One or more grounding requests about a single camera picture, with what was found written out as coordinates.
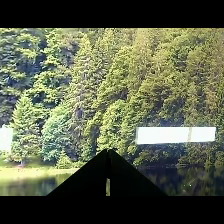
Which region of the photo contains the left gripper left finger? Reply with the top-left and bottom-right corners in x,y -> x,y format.
46,148 -> 109,197

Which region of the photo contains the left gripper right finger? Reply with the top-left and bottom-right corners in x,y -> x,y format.
107,148 -> 168,197

